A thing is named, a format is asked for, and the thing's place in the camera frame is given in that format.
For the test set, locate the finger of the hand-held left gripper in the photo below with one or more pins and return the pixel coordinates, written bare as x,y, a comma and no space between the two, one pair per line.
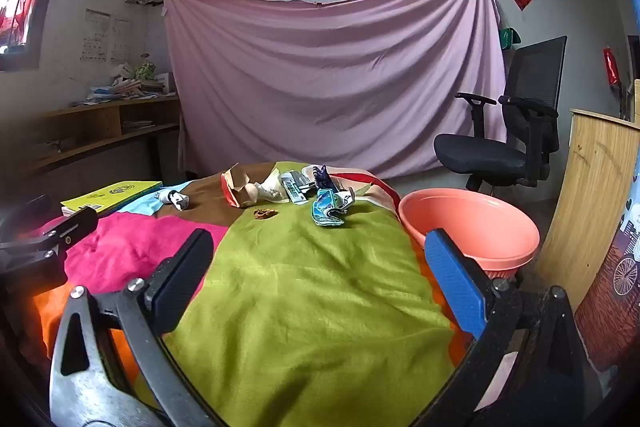
27,209
65,232

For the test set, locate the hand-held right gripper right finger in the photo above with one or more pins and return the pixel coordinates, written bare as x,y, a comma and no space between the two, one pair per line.
455,287

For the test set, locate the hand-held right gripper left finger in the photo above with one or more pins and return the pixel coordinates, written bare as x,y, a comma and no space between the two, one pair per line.
180,282

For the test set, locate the coral plastic basin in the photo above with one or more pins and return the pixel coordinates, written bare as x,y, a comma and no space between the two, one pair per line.
480,227

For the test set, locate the yellow book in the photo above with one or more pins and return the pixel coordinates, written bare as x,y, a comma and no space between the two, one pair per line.
112,196

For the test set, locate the wooden shelf desk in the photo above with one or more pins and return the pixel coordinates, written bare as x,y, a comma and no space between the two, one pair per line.
100,137

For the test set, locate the brown peel piece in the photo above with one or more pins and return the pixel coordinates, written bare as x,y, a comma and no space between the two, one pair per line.
263,214

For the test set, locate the white crumpled tissue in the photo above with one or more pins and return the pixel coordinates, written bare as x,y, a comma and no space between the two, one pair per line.
272,189

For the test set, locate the patchwork blanket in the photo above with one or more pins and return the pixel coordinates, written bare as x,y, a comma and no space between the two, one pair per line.
310,307

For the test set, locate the blue snack wrapper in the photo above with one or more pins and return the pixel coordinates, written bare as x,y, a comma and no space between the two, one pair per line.
327,209

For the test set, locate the green white packet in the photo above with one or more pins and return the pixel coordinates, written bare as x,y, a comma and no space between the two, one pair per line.
296,187

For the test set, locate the pile of papers and books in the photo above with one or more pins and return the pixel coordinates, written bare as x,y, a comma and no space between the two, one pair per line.
125,89

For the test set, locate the dark purple wrapper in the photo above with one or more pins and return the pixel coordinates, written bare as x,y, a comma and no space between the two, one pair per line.
322,179

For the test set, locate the light wooden cabinet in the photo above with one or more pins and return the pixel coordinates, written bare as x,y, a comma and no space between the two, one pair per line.
590,182

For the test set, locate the green white flower bouquet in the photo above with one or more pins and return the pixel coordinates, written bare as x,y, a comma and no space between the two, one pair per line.
145,70

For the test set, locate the black office chair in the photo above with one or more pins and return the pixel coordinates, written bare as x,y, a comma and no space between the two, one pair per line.
535,77

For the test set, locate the pink hanging sheet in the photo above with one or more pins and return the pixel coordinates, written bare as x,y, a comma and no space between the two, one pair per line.
325,82

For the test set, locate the green hanging bag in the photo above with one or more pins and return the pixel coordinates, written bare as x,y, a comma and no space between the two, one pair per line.
510,38

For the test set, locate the red hanging ornament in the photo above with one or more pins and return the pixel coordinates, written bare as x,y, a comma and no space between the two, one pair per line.
610,67

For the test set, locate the wall calendar sheet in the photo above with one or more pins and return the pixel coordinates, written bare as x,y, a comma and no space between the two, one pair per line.
121,41
95,34

